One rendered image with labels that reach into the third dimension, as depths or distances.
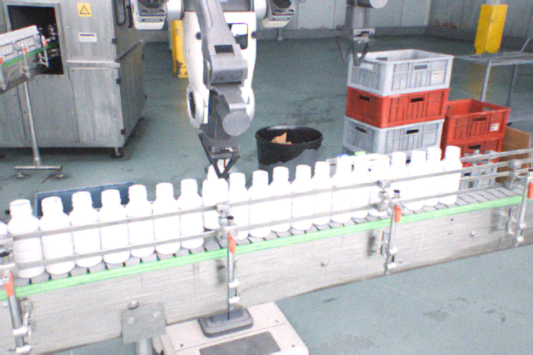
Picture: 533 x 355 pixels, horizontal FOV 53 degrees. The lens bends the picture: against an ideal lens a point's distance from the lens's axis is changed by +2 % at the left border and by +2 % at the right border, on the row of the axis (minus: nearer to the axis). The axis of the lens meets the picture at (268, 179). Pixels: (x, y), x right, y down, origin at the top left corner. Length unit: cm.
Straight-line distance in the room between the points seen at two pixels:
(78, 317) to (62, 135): 387
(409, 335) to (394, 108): 158
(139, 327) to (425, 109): 293
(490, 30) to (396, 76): 773
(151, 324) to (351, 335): 151
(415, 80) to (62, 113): 301
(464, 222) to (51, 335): 114
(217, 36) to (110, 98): 381
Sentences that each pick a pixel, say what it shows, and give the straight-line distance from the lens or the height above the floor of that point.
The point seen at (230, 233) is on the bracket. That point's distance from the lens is 117.
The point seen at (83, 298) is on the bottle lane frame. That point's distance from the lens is 125.
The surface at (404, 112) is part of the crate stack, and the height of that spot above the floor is 75.
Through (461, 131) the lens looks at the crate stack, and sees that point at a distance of 424.
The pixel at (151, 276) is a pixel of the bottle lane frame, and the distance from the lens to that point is 125.
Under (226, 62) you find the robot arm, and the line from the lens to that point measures 106.
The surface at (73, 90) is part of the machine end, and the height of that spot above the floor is 64.
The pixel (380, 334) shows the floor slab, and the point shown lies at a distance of 270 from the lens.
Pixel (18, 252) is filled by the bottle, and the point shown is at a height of 106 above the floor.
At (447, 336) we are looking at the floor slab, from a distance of 279.
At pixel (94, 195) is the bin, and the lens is 184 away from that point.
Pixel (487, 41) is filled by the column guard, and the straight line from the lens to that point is 1125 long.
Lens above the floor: 162
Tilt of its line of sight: 22 degrees down
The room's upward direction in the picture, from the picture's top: 1 degrees clockwise
